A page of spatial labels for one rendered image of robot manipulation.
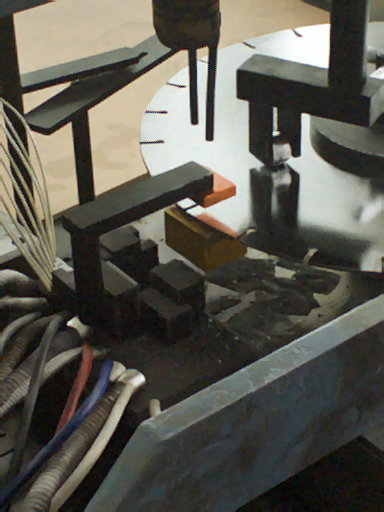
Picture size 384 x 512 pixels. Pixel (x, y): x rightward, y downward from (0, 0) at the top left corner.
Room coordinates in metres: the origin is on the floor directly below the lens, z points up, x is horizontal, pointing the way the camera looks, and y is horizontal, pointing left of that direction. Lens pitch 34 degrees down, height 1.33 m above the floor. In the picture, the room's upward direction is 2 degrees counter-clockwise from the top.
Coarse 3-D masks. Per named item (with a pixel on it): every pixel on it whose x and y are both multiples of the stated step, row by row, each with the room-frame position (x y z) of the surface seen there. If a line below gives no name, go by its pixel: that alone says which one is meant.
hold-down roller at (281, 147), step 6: (276, 132) 0.66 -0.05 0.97; (276, 138) 0.65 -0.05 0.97; (282, 138) 0.65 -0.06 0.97; (276, 144) 0.65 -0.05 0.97; (282, 144) 0.65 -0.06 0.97; (288, 144) 0.65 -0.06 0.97; (276, 150) 0.65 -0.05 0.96; (282, 150) 0.65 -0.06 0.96; (288, 150) 0.65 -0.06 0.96; (276, 156) 0.65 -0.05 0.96; (282, 156) 0.65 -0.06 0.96; (288, 156) 0.65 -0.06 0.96; (276, 162) 0.65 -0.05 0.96; (282, 162) 0.65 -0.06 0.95
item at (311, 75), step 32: (352, 0) 0.62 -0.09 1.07; (352, 32) 0.62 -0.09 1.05; (256, 64) 0.66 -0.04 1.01; (288, 64) 0.66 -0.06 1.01; (352, 64) 0.62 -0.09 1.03; (256, 96) 0.65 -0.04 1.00; (288, 96) 0.64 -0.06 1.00; (320, 96) 0.63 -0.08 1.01; (352, 96) 0.62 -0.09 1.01; (256, 128) 0.65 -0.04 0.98; (288, 128) 0.66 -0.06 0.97
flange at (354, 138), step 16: (320, 128) 0.68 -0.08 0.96; (336, 128) 0.68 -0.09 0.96; (352, 128) 0.68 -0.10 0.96; (368, 128) 0.68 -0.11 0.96; (320, 144) 0.68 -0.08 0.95; (336, 144) 0.66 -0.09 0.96; (352, 144) 0.66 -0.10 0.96; (368, 144) 0.66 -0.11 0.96; (352, 160) 0.66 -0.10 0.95; (368, 160) 0.65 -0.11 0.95
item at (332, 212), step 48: (240, 48) 0.82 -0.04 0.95; (288, 48) 0.82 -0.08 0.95; (144, 144) 0.69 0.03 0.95; (192, 144) 0.68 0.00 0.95; (240, 144) 0.68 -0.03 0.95; (240, 192) 0.62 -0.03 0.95; (288, 192) 0.62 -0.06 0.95; (336, 192) 0.62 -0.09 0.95; (240, 240) 0.57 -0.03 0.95; (288, 240) 0.57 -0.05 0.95; (336, 240) 0.57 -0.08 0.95
